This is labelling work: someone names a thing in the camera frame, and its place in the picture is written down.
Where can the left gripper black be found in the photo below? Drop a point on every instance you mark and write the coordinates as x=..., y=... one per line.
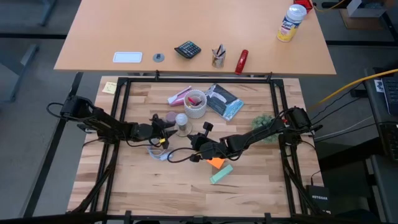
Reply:
x=146, y=132

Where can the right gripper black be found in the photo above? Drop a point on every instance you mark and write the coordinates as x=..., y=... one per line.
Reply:
x=211, y=150

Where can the white light bulb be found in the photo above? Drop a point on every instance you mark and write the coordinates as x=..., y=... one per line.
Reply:
x=182, y=119

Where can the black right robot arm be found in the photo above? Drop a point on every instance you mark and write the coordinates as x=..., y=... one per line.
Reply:
x=258, y=137

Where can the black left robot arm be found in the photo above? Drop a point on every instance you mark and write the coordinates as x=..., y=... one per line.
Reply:
x=109, y=126

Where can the purple round disc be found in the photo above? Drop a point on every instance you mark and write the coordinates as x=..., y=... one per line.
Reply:
x=171, y=116

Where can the white textured cup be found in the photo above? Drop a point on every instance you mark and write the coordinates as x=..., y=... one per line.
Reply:
x=195, y=110

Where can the orange sticky note pad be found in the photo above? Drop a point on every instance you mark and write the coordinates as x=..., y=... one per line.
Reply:
x=217, y=162

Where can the red marker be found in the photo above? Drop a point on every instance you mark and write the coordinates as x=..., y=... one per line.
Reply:
x=194, y=101

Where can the black and blue packet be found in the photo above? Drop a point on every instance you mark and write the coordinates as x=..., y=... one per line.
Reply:
x=225, y=102

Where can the mint green stapler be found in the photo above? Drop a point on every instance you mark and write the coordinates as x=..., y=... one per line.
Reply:
x=221, y=173

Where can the green potted plant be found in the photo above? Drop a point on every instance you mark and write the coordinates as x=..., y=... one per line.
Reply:
x=260, y=120

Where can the yellow sticky note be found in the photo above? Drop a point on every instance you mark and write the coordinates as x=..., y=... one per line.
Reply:
x=109, y=87

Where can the patterned pencil cup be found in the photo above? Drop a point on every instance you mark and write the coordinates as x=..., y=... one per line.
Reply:
x=218, y=60

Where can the red stapler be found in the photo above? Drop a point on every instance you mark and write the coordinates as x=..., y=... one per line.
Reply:
x=241, y=61

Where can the black calculator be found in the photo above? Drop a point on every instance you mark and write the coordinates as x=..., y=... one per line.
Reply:
x=187, y=49

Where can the light wooden desk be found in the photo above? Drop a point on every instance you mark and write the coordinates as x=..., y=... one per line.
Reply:
x=186, y=25

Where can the black network router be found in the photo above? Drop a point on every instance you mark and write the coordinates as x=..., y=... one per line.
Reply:
x=318, y=199

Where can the disinfectant wipes canister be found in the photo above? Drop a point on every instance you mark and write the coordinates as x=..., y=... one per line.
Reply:
x=290, y=25

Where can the red object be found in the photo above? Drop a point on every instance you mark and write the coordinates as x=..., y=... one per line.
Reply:
x=303, y=4

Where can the black keyboard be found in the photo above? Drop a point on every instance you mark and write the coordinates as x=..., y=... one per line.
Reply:
x=391, y=96

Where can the grey open box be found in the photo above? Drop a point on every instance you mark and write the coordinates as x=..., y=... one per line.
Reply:
x=363, y=9

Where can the black metal table frame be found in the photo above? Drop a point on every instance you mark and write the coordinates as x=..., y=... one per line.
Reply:
x=199, y=80

